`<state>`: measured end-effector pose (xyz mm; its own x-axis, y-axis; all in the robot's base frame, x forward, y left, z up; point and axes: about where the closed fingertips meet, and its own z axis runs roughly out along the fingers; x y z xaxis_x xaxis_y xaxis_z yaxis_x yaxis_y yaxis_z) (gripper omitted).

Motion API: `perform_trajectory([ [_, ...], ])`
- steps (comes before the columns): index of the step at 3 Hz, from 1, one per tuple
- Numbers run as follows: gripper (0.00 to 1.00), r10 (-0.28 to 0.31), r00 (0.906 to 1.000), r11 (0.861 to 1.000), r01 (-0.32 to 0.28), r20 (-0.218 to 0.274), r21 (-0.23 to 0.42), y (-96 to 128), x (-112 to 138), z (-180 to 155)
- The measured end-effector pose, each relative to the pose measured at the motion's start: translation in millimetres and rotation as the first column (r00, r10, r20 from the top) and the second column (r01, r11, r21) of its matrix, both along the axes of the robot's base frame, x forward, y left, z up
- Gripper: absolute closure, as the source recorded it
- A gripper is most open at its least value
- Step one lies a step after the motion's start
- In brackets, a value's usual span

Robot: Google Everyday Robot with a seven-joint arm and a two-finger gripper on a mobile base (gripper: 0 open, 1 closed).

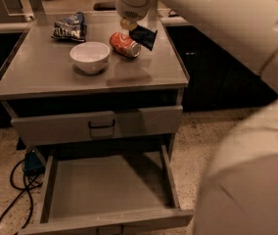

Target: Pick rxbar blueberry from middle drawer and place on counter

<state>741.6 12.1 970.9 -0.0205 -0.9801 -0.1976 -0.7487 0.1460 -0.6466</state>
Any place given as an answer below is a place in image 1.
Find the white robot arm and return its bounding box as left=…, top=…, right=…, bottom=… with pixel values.
left=116, top=0, right=278, bottom=235

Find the blue chip bag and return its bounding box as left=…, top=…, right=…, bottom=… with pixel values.
left=51, top=11, right=87, bottom=42

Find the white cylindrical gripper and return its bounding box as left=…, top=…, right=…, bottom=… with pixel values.
left=116, top=0, right=151, bottom=31

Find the dark blue rxbar wrapper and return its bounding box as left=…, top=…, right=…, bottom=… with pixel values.
left=129, top=25, right=158, bottom=51

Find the blue power box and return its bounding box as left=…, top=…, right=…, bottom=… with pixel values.
left=23, top=150, right=46, bottom=176

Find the open middle drawer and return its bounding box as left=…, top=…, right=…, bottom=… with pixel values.
left=19, top=146, right=194, bottom=235

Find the dark counter cabinet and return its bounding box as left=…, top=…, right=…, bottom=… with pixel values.
left=166, top=25, right=278, bottom=112

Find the white ceramic bowl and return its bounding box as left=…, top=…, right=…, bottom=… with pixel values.
left=69, top=42, right=111, bottom=74

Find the red soda can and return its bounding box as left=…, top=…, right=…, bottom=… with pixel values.
left=110, top=32, right=141, bottom=59

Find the closed top drawer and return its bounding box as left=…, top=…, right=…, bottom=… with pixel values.
left=12, top=106, right=182, bottom=146

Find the grey drawer cabinet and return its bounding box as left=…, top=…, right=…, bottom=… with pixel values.
left=0, top=15, right=188, bottom=148

